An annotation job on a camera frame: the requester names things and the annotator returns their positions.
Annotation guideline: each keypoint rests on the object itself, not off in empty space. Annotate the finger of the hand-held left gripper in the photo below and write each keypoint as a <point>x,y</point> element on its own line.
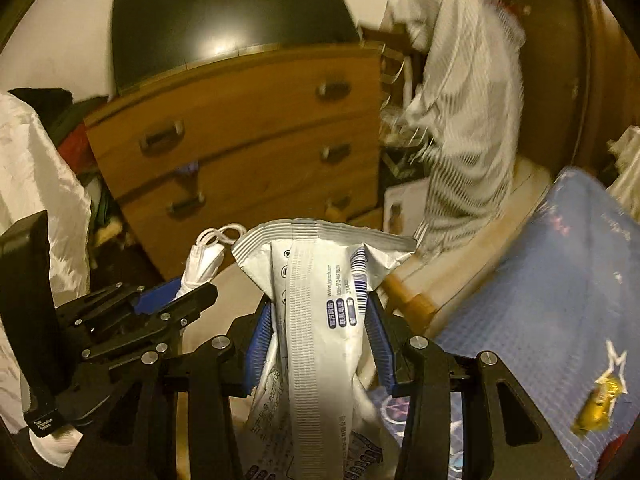
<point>195,300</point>
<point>155,297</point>

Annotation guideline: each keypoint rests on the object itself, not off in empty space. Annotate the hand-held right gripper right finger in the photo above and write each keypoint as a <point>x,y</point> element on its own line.
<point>381,355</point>

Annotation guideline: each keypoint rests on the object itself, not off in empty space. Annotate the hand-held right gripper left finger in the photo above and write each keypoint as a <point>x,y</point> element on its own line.
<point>260,355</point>

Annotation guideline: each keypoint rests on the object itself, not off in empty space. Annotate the white face mask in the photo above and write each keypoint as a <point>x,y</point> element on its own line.
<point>202,265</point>

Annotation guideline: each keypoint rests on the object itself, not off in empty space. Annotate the white plastic bucket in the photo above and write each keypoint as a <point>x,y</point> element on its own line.
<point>235,300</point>

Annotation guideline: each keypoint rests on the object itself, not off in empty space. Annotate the white silver snack wrapper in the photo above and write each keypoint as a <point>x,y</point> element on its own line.
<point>320,310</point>

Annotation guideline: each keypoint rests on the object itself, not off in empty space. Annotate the light wooden chair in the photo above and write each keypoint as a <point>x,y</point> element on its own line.
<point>412,305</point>

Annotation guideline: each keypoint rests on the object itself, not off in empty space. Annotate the printed white packet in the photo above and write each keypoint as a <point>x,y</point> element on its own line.
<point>370,455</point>

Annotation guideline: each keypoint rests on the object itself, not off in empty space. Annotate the white plastic bag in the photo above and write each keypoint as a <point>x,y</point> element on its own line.
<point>35,175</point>

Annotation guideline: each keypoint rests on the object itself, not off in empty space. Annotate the white cardboard box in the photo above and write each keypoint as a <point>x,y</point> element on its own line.
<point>405,210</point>

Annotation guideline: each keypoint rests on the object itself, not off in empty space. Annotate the wooden dresser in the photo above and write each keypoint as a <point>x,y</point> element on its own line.
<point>240,160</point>

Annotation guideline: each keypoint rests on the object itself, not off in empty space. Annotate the blue printed bedsheet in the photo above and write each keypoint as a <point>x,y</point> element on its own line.
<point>540,285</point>

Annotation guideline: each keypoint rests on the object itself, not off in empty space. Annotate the yellow snack packet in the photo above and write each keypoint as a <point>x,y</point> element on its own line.
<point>600,405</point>

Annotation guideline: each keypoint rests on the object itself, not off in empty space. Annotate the striped cloth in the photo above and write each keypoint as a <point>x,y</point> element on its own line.
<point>465,110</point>

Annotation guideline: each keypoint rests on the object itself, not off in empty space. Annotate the black monitor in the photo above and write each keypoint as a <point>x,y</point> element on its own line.
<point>225,15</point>

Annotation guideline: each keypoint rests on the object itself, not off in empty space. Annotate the brown wooden door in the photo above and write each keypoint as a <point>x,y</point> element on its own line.
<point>545,60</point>

